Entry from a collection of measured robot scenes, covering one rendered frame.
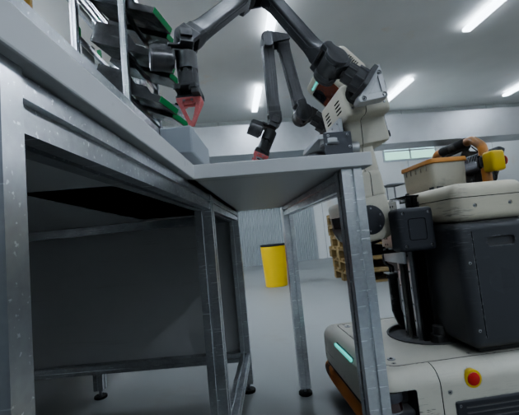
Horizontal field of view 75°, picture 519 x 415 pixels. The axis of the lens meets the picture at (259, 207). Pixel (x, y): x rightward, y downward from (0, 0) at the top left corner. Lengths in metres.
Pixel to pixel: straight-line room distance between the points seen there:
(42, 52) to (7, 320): 0.17
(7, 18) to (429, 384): 1.17
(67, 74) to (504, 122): 8.84
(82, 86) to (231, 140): 6.44
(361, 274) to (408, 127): 7.07
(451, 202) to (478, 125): 7.37
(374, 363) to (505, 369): 0.59
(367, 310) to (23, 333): 0.63
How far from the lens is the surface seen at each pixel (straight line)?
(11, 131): 0.26
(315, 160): 0.71
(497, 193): 1.32
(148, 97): 1.27
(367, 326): 0.76
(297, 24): 1.29
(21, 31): 0.28
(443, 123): 8.16
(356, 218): 0.74
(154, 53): 1.00
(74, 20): 1.48
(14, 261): 0.25
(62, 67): 0.31
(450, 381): 1.22
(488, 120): 8.76
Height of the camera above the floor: 0.71
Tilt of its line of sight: 5 degrees up
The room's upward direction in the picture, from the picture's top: 6 degrees counter-clockwise
